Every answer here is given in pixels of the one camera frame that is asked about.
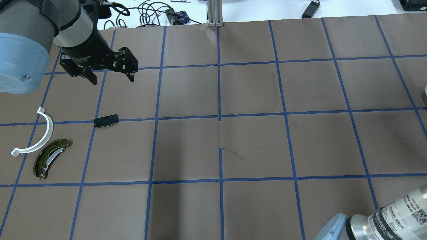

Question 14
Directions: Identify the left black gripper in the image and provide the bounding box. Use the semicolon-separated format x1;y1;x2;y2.
59;32;138;85

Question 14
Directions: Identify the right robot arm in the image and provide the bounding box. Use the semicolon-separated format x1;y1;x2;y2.
316;184;427;240

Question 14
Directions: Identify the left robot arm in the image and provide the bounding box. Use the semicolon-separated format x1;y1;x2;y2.
0;0;138;94

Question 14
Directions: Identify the black brake pad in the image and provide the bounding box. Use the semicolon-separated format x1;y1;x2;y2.
93;114;119;128

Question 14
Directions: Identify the green brake shoe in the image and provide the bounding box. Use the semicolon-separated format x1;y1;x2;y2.
33;139;71;179

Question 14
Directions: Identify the brown mat with blue grid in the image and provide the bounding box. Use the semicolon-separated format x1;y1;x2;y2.
1;13;426;240

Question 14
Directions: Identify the black power adapter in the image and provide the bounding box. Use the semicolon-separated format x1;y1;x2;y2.
301;0;320;19

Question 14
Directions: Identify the black cable bundle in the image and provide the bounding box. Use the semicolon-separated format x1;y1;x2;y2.
103;0;200;30

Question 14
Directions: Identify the white curved plastic bracket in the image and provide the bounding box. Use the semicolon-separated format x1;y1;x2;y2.
11;107;54;157

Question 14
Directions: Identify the aluminium frame post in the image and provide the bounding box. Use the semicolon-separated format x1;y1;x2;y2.
206;0;224;27

